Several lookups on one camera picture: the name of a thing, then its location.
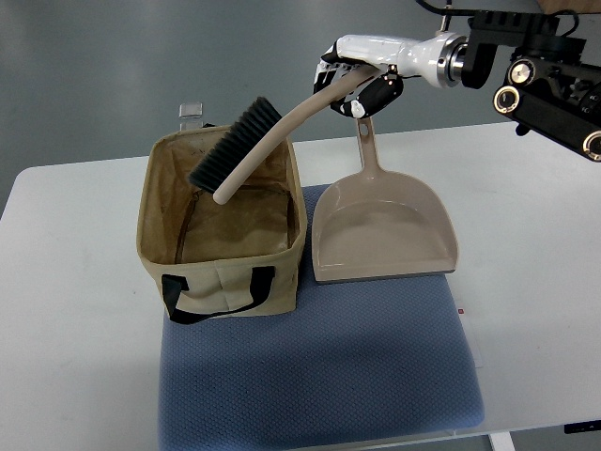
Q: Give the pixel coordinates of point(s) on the wooden box corner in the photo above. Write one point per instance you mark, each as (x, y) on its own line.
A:
(579, 6)

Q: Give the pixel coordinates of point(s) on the yellow fabric bag black handle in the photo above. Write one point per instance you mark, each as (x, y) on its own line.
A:
(240, 259)

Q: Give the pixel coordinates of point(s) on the blue cushion mat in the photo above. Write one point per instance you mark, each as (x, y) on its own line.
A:
(355, 361)

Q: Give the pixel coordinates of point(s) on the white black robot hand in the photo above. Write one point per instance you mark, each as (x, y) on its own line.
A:
(439, 61)

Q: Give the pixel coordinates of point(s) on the black table control panel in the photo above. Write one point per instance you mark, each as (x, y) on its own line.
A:
(581, 427)

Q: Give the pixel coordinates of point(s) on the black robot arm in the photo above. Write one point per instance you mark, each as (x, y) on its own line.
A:
(546, 88)

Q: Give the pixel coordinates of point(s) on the pink hand broom black bristles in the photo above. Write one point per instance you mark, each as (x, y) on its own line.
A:
(258, 132)

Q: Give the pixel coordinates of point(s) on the pink plastic dustpan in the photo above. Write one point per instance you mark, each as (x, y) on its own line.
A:
(380, 224)

